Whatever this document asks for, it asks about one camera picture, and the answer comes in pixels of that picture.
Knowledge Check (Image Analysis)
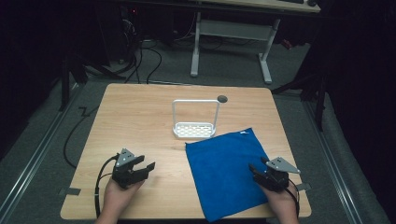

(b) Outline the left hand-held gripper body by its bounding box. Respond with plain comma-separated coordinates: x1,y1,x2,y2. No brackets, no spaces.
111,147,149,189

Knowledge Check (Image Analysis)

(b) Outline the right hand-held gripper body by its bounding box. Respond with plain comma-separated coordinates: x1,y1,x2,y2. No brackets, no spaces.
253,156,302,193

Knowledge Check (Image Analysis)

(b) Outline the blue cloth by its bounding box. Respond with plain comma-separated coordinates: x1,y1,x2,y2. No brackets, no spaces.
184,127,273,223

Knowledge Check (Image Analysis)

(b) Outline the person's left hand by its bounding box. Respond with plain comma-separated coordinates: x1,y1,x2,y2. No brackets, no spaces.
102,177,146,219

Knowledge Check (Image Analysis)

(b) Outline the person's right hand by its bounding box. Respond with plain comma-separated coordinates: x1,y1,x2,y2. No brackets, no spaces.
266,182,301,224

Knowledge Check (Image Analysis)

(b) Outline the grey tape strip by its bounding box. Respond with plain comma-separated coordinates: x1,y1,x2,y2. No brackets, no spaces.
58,187,82,197
294,182,313,192

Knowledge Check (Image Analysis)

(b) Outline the black metal stand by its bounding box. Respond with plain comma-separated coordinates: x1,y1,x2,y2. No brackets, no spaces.
58,55,90,112
270,69,329,133

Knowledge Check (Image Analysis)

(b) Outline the white-legged desk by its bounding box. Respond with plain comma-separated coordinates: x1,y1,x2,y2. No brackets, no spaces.
174,0,322,86

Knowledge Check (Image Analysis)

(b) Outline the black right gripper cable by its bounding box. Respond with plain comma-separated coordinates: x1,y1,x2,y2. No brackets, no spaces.
287,178,301,219

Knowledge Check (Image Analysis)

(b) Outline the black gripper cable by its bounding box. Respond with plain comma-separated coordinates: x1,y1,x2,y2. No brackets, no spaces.
287,178,301,219
93,152,121,219

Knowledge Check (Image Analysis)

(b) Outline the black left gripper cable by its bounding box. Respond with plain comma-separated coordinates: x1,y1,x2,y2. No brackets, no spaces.
93,152,121,219

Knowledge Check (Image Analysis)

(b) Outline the metal floor rail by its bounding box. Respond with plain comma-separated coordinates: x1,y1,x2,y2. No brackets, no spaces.
0,83,82,217
303,101,364,224

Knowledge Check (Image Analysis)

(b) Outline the white wire rack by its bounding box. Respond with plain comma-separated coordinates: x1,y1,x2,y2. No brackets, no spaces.
171,98,221,140

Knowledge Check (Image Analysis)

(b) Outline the black floor cable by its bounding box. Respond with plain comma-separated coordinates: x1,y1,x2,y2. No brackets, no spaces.
63,105,101,170

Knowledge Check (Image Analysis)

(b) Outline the black cable bundle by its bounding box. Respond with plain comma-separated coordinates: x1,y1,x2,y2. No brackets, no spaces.
81,18,163,86

